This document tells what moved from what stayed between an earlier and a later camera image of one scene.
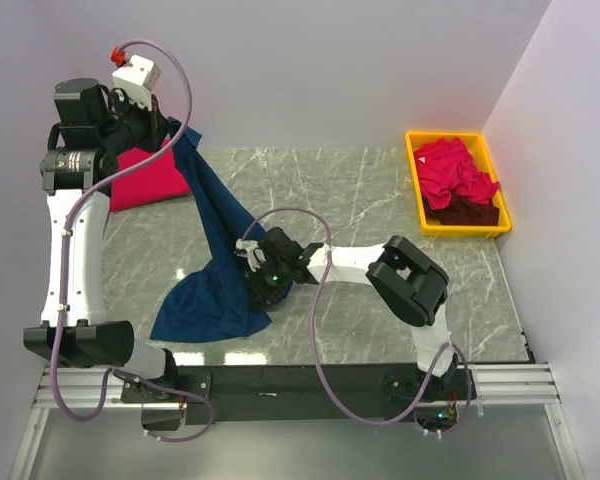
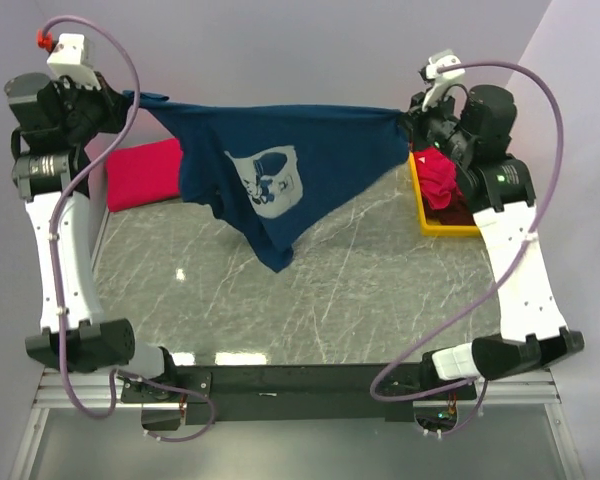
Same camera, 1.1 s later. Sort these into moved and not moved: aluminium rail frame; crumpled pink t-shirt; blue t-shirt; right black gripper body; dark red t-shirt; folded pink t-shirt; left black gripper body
Moved: blue t-shirt; right black gripper body; left black gripper body
Not moved: aluminium rail frame; dark red t-shirt; crumpled pink t-shirt; folded pink t-shirt
